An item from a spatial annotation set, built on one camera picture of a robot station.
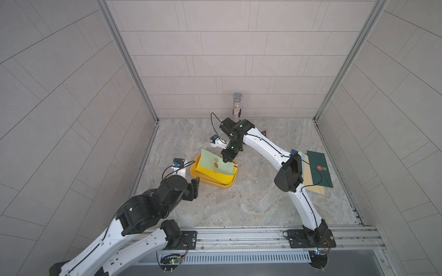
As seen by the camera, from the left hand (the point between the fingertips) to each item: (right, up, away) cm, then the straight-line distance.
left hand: (197, 179), depth 67 cm
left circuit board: (-10, -32, -2) cm, 33 cm away
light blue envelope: (+55, +4, +30) cm, 63 cm away
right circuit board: (+49, -33, +2) cm, 59 cm away
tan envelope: (+54, -8, +22) cm, 59 cm away
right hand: (+10, +5, +18) cm, 22 cm away
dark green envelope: (+62, -2, +26) cm, 67 cm away
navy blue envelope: (+50, +7, +33) cm, 61 cm away
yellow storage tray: (+2, -6, +18) cm, 19 cm away
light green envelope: (+5, +3, +18) cm, 19 cm away
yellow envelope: (+11, -5, +20) cm, 23 cm away
